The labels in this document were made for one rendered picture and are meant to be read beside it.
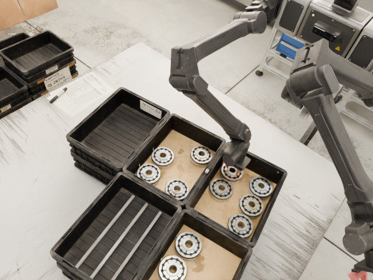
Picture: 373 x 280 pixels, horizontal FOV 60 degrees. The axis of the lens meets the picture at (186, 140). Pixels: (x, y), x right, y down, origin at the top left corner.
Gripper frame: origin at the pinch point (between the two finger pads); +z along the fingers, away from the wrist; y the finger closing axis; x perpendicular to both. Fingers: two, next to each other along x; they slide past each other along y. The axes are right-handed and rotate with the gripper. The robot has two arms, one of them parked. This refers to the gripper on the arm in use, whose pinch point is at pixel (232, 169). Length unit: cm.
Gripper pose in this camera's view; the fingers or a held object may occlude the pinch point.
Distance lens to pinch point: 148.2
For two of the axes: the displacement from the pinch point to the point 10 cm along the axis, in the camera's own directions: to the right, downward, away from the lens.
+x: 6.0, -5.9, 5.4
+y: 8.0, 5.2, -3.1
